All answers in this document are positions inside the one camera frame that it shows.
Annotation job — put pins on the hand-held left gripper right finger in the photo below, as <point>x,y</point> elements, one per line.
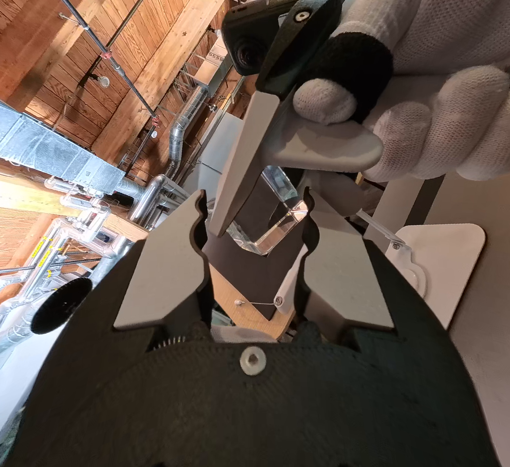
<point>342,280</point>

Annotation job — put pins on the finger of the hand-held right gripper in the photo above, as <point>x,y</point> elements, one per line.
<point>247,156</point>
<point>338,196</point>

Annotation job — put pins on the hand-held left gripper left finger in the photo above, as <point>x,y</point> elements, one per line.
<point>163,276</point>

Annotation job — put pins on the clear acrylic cube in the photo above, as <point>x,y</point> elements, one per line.
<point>279,220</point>

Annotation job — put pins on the person's left hand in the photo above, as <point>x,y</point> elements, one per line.
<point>239,333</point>

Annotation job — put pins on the person's right hand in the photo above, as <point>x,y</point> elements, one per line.
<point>438,37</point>

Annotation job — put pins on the wood-framed dark divider panel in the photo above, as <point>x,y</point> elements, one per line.
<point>247,264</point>

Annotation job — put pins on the black floor-to-ceiling pole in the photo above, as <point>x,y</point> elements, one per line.
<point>59,307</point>

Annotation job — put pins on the white lamp stand with base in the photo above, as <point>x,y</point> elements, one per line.
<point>450,260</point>

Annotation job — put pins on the round silver duct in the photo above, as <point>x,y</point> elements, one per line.
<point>181,128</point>

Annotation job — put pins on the grey rectangular air duct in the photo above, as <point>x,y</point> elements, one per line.
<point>59,152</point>

